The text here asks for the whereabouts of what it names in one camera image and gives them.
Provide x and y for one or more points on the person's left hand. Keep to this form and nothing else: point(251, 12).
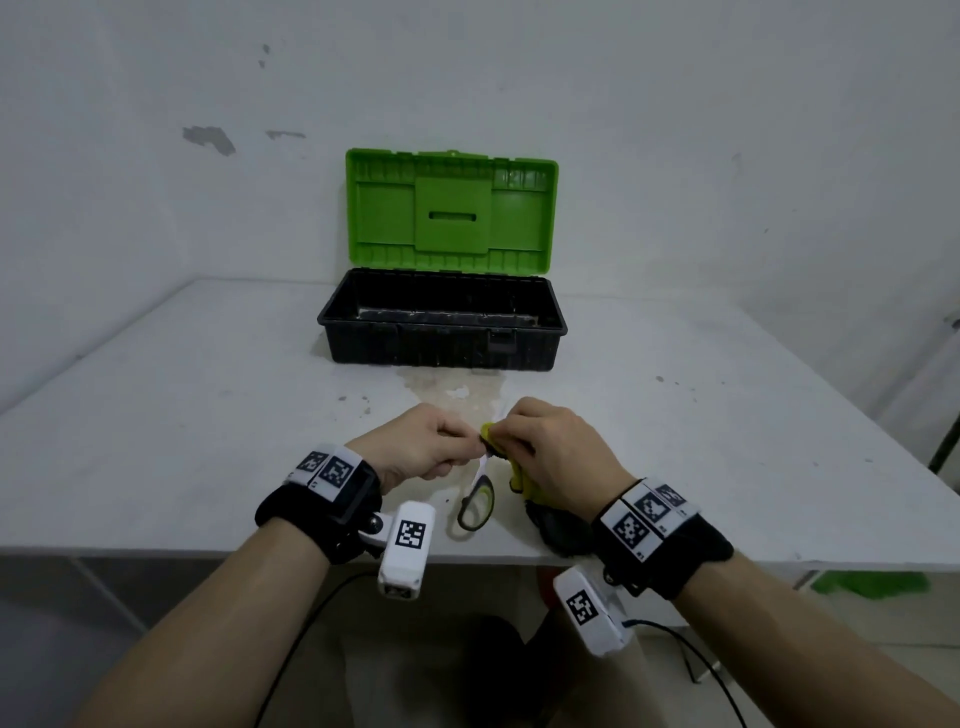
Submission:
point(412, 442)

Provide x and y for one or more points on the person's right hand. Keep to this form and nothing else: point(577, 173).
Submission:
point(570, 457)

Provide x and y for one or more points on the yellow cloth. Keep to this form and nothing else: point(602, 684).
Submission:
point(562, 525)

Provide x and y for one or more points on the green lid black toolbox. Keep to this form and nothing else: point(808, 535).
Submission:
point(454, 202)

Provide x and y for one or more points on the person's right forearm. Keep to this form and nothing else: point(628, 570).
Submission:
point(802, 660)

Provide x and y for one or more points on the person's left forearm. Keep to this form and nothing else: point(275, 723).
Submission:
point(202, 630)

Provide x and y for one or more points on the person's legs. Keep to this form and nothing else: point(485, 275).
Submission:
point(577, 690)

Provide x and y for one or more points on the black left wristband with markers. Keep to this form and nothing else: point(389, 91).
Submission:
point(315, 517)

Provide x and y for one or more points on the black wristband with markers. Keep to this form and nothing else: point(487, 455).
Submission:
point(315, 517)
point(675, 559)

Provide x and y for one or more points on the black right wristband with markers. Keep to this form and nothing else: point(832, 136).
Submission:
point(675, 559)

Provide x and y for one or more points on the white table leg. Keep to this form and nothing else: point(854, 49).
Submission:
point(697, 660)

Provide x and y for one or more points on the green plastic scrap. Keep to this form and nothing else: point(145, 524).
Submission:
point(874, 583)

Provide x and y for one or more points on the black metal pole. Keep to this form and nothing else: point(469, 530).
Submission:
point(946, 442)

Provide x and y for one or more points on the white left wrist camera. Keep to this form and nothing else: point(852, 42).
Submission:
point(405, 559)

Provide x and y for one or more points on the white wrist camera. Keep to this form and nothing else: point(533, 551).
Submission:
point(592, 619)
point(405, 559)

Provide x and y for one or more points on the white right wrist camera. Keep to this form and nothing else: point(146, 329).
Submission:
point(592, 619)

